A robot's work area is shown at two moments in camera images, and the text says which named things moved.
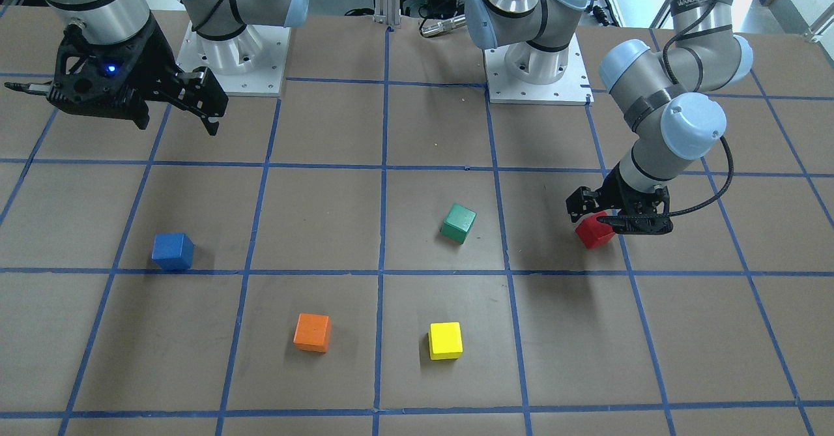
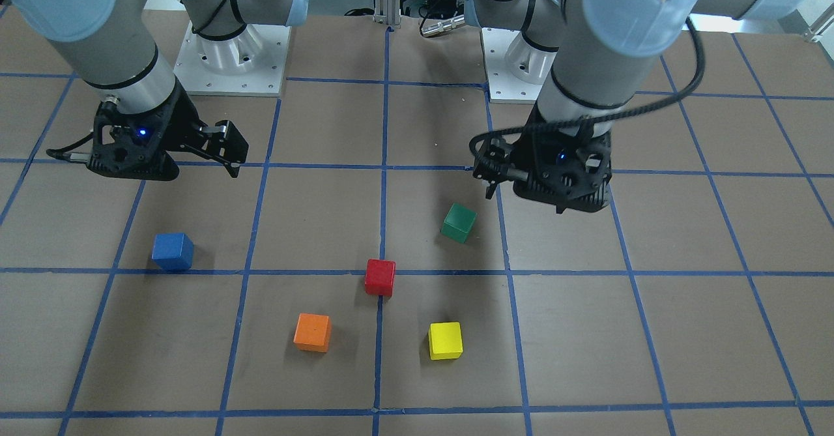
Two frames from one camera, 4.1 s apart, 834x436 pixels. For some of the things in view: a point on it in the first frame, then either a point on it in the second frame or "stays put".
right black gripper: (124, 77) -> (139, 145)
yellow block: (445, 340) stays put
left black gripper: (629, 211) -> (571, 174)
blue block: (172, 251) stays put
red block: (593, 232) -> (380, 277)
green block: (458, 223) stays put
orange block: (313, 333) stays put
